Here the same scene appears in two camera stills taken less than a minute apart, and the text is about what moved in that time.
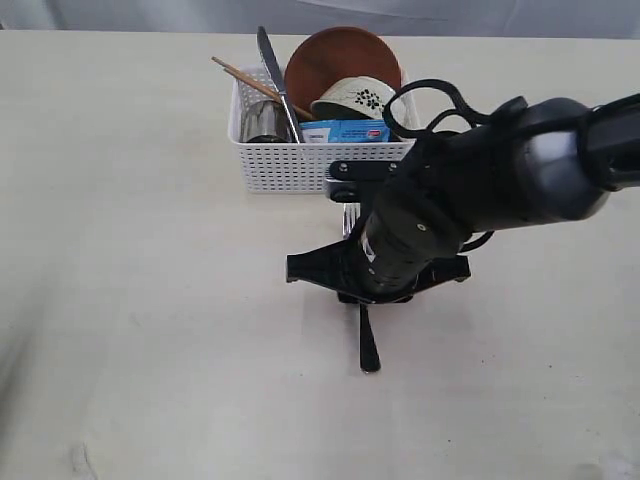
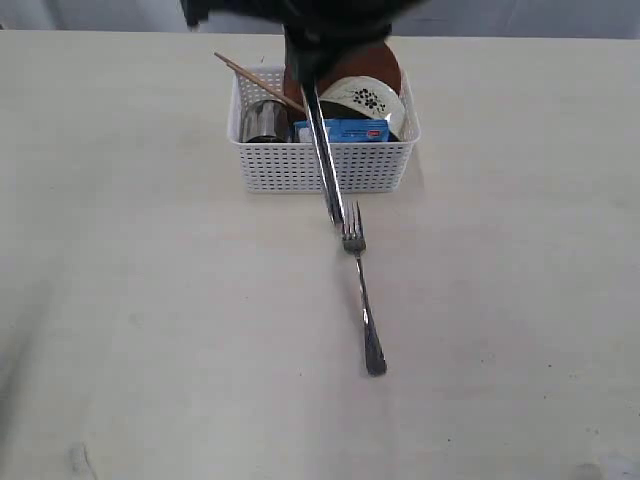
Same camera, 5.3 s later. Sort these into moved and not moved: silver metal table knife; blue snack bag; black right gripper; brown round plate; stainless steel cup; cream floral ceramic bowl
Moved: silver metal table knife; cream floral ceramic bowl; black right gripper
Not moved: stainless steel cup; brown round plate; blue snack bag
